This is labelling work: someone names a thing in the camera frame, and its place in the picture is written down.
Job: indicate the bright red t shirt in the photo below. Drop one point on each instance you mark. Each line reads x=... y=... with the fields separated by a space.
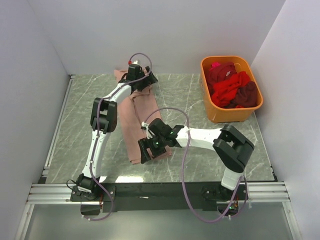
x=226 y=90

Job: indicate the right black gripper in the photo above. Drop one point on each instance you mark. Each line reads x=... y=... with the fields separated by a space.
x=145 y=143

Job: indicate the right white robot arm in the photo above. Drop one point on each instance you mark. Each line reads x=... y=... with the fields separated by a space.
x=232 y=147

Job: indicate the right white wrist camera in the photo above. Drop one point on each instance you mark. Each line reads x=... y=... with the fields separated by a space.
x=145 y=127

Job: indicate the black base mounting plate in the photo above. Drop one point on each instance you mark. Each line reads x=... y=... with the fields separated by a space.
x=206 y=196

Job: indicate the maroon t shirt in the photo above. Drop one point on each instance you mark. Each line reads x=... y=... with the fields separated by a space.
x=246 y=96

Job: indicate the dark red t shirt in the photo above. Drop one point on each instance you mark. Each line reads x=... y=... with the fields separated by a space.
x=221 y=73

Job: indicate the aluminium extrusion rail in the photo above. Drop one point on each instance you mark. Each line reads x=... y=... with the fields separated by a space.
x=55 y=194

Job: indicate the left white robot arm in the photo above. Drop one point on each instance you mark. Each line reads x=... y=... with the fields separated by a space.
x=103 y=121

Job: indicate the pink t shirt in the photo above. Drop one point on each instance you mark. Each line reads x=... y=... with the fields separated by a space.
x=133 y=110

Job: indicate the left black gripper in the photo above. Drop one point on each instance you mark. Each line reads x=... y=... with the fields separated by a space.
x=148 y=81

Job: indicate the orange plastic basket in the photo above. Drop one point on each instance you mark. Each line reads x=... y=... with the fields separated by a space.
x=224 y=115

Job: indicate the magenta garment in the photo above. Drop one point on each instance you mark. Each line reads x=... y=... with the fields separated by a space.
x=214 y=65

